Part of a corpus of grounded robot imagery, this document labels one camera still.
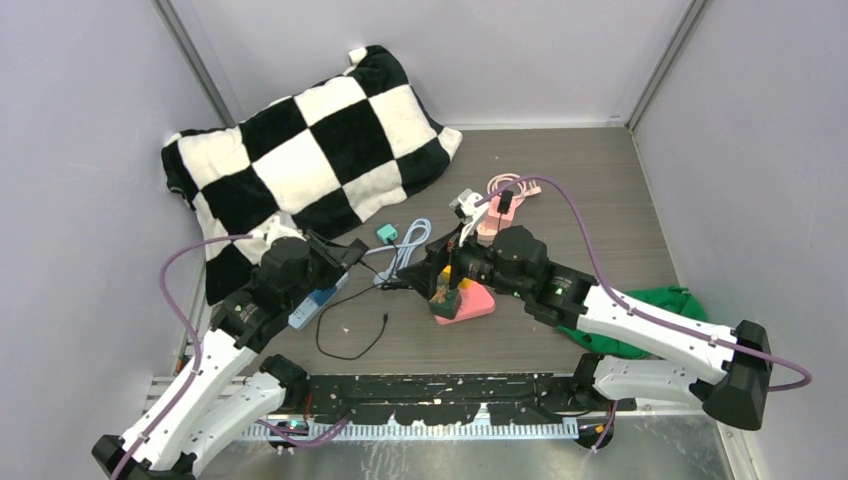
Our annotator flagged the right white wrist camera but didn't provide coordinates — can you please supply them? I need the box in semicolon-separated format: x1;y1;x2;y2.
449;188;489;228

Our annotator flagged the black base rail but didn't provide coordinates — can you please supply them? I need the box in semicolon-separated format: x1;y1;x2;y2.
307;373;612;426

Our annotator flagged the teal usb charger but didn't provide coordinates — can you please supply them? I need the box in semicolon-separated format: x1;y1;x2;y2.
376;224;399;244

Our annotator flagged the green cloth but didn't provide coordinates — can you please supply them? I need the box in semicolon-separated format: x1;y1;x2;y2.
556;286;710;361

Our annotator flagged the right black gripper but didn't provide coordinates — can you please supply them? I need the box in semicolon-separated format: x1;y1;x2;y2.
397;219;528;300

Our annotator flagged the black usb cable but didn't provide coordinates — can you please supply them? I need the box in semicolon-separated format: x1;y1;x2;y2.
315;238;402;362

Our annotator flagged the dark green cube socket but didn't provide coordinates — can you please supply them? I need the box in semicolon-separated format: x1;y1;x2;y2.
428;286;462;320

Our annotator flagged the black white checkered pillow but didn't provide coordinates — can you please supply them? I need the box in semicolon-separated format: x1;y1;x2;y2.
160;45;463;305

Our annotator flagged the pink round power strip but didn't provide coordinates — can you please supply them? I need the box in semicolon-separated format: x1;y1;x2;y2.
477;173;541;242

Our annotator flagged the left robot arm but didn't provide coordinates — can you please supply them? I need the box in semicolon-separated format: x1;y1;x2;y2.
92;225;368;479

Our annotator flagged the light blue power strip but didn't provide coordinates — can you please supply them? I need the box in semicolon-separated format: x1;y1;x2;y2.
288;217;433;331

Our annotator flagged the pink cube socket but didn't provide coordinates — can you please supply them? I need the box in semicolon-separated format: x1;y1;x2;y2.
481;199;516;236

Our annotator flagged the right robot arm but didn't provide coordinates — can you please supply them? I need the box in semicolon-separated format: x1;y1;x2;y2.
397;226;773;431

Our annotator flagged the pink triangular power strip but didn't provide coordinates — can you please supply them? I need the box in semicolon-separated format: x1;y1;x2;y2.
434;281;496;325

